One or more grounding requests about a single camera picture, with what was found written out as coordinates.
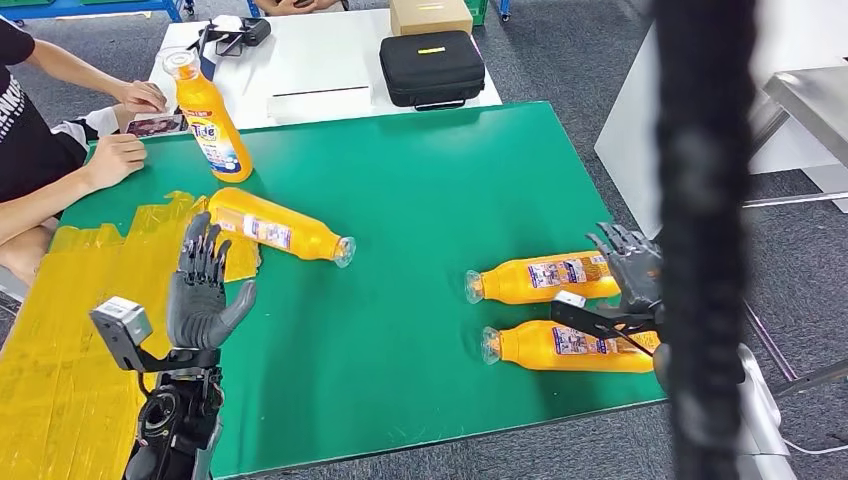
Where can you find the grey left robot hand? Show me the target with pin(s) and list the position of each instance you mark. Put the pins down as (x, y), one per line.
(195, 311)

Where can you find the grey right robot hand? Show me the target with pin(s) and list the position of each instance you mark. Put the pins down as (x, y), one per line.
(636, 272)

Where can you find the person's right hand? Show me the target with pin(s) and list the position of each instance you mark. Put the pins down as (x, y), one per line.
(116, 160)

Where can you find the person's left hand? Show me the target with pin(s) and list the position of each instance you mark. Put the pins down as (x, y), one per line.
(142, 96)

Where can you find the orange detergent bottle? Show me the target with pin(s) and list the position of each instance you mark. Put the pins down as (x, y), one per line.
(278, 228)
(536, 348)
(208, 126)
(530, 278)

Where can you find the person's left forearm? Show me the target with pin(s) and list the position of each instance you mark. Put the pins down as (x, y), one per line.
(76, 66)

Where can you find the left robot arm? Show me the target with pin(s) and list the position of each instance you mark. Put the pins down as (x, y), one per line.
(175, 417)

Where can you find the person's right forearm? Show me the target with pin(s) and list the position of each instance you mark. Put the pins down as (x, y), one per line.
(43, 205)

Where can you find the smartphone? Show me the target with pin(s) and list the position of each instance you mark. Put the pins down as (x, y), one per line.
(156, 126)

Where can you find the dark blue folder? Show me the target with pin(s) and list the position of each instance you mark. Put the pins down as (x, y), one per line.
(208, 67)

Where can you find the blurred black pole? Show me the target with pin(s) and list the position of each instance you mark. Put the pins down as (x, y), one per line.
(705, 232)

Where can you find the person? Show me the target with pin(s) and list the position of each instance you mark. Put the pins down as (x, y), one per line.
(295, 5)
(20, 152)

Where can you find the blue metal rack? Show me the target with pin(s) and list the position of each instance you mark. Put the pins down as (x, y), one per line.
(99, 8)

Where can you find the black headset device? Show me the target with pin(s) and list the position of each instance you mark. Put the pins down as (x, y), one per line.
(255, 32)

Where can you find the white panel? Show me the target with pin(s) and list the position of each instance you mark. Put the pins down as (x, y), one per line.
(629, 132)

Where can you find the yellow tape sheet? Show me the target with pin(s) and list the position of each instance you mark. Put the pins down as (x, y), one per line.
(66, 371)

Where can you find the white table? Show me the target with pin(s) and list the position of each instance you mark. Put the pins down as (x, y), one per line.
(311, 60)

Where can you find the thin black strip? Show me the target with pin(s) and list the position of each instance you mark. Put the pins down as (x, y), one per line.
(321, 91)

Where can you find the green table mat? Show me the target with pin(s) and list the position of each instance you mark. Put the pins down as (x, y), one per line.
(397, 185)

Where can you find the black carrying case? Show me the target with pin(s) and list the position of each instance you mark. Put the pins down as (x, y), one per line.
(432, 69)

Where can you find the cardboard box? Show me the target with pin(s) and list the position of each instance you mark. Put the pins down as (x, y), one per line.
(430, 16)

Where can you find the green plastic crate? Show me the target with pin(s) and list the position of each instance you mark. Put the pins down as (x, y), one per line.
(477, 10)

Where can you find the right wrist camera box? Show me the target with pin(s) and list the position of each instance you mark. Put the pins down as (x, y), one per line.
(576, 314)

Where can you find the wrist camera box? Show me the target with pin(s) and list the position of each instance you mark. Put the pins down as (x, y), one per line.
(122, 328)
(576, 314)

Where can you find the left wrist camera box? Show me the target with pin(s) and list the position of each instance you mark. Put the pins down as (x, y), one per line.
(122, 328)

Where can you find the steel table frame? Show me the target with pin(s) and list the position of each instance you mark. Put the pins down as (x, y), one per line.
(815, 99)

